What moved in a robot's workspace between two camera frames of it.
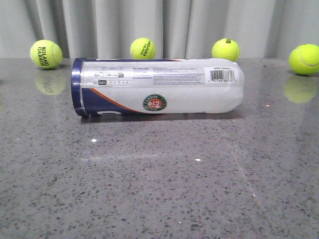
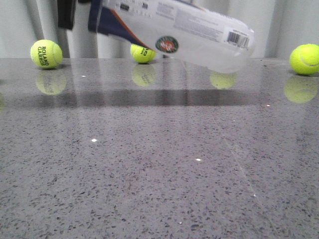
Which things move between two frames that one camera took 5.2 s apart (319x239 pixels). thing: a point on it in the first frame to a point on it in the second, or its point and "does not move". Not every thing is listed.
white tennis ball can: (132, 86) to (182, 30)
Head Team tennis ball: (142, 48) does not move
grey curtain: (177, 29) does not move
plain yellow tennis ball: (304, 59) does not move
